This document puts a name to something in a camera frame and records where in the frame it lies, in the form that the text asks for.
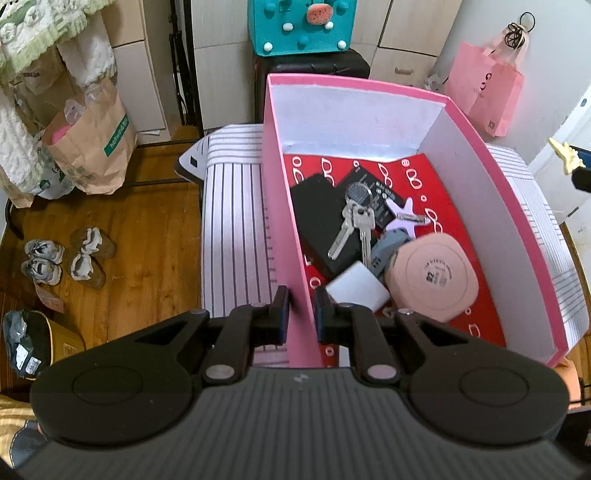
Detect grey sneaker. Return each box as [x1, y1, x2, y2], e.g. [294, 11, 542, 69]
[24, 239, 65, 264]
[21, 258, 63, 284]

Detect pink cardboard box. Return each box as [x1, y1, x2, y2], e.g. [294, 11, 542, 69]
[261, 73, 570, 367]

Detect grey open-back pocket router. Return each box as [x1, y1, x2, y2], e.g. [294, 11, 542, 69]
[368, 228, 414, 278]

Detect brown fur-lined slipper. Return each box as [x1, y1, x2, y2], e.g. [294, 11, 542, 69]
[69, 227, 117, 259]
[69, 253, 107, 291]

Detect white charger adapter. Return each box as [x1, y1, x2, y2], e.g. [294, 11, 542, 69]
[323, 261, 391, 312]

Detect silver keys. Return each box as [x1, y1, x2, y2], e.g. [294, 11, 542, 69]
[327, 182, 376, 268]

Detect teal felt tote bag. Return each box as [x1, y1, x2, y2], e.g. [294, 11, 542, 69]
[247, 0, 357, 57]

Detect black card packet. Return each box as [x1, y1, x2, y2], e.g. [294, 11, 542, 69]
[332, 161, 398, 234]

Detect black wallet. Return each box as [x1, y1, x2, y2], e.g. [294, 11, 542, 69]
[290, 173, 375, 277]

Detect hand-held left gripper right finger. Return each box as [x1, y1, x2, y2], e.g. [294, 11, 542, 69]
[314, 286, 469, 386]

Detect black hair ties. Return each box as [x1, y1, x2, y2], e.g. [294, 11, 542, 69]
[505, 10, 536, 49]

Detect pink rounded square case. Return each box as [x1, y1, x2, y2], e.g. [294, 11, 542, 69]
[384, 233, 481, 323]

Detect yellow waste bin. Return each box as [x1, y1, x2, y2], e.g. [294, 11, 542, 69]
[2, 310, 86, 381]

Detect black suitcase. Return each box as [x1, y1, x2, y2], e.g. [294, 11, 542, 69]
[253, 48, 371, 125]

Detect white green knit cardigan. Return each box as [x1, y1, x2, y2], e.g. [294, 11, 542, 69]
[0, 0, 112, 84]

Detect pink paper shopping bag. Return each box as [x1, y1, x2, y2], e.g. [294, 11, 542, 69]
[444, 39, 526, 138]

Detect purple starfish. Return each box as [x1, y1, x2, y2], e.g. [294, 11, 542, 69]
[383, 195, 432, 232]

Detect yellow quilted blanket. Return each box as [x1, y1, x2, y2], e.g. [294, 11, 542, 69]
[0, 394, 61, 467]

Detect beige wooden board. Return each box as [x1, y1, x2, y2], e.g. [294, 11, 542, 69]
[99, 0, 169, 134]

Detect white door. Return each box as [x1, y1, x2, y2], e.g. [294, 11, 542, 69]
[526, 78, 591, 224]

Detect striped tablecloth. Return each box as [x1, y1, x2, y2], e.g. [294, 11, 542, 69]
[175, 122, 591, 365]

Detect white plastic bag green print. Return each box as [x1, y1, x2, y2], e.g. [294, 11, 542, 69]
[32, 143, 75, 200]

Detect brown paper bag green print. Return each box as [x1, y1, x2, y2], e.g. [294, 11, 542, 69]
[41, 76, 138, 195]

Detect beige wooden wardrobe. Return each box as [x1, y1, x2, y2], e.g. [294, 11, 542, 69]
[185, 0, 462, 134]

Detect plain brown paper bag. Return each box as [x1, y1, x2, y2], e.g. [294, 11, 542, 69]
[0, 55, 70, 209]

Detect black plastic bag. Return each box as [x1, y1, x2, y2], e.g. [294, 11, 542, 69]
[2, 310, 44, 374]

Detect pink paper tag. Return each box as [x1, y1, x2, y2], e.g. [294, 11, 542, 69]
[34, 281, 65, 315]

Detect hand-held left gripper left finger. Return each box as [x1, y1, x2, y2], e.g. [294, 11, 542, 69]
[134, 285, 291, 386]

